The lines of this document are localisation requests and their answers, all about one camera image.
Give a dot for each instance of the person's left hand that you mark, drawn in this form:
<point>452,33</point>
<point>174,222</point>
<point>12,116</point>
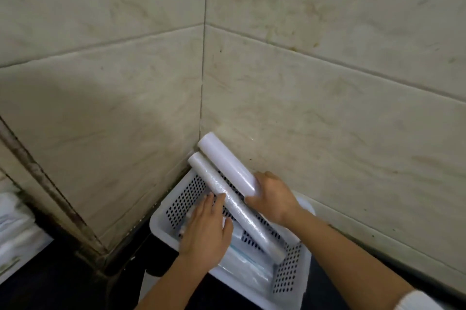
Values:
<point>204,237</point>

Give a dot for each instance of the person's right hand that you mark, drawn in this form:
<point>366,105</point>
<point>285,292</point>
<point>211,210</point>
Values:
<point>276,200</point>

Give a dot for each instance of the person's right thumb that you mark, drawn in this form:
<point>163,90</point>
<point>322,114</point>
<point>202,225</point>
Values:
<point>253,205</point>

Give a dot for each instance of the person's left middle finger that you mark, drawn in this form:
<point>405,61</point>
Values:
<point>209,205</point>

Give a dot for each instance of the person's left little finger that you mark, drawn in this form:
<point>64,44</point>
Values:
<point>188,224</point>

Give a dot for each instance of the person's left thumb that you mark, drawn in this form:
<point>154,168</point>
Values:
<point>228,229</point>

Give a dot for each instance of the smooth white plastic roll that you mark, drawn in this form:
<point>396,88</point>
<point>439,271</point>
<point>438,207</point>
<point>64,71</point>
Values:
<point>227,164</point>

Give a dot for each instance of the person's right forearm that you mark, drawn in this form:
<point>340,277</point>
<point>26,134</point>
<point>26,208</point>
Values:
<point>346,258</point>

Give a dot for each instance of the person's left forearm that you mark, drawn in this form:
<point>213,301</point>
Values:
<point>171,288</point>

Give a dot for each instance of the shiny clear-wrapped white roll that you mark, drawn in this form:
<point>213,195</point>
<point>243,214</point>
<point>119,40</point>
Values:
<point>240,207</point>

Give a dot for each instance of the clear plastic packet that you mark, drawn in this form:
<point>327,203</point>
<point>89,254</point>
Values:
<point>247,266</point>

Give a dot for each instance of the white perforated plastic basket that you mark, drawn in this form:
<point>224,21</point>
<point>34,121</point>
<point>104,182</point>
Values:
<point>291,269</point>

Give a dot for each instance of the white plastic bags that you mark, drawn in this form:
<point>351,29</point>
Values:
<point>16,233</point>

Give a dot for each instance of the white sleeve cuff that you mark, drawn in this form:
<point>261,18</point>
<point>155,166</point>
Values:
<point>418,301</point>

